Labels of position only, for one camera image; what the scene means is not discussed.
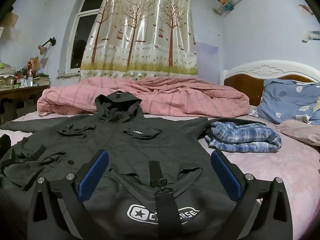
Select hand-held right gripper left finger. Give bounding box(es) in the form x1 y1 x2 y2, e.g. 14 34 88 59
27 149 118 240

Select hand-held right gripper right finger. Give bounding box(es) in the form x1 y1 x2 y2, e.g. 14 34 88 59
210 149 293 240

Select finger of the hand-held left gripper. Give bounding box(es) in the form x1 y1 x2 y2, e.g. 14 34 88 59
0 134 12 162

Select black hooded jacket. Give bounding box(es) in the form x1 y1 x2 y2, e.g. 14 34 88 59
0 92 265 240

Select blue plaid clothes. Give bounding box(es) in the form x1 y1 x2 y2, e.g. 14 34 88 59
205 121 282 153

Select brown wooden desk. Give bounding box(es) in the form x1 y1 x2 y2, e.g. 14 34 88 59
0 85 50 124

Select bed with pink sheet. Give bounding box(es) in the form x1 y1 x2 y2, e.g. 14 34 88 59
0 110 320 240

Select stack of papers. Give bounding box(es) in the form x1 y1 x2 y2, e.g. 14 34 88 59
0 65 18 90

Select stack of green books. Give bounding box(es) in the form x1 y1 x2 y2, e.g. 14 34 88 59
32 74 50 87

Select brown paper bag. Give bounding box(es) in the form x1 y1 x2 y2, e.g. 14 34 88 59
27 57 40 72

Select pink pillow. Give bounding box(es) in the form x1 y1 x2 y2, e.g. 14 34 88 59
275 119 320 146

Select pink checked quilt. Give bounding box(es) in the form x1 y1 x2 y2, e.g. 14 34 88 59
37 76 250 118

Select blue floral pillow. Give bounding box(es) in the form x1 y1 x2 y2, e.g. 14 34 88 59
252 79 320 125

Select white and brown headboard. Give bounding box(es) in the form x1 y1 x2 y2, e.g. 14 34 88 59
219 60 320 107

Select white framed window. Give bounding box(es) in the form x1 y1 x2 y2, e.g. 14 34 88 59
65 0 108 74

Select tree print curtain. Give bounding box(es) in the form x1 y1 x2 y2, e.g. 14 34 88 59
79 0 198 82

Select pink wall lamp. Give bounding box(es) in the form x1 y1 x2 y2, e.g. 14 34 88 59
38 37 57 55

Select grey wall picture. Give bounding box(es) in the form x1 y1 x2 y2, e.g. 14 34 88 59
302 30 320 42

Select wall doll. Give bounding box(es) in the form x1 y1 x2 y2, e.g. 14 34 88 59
217 0 235 12

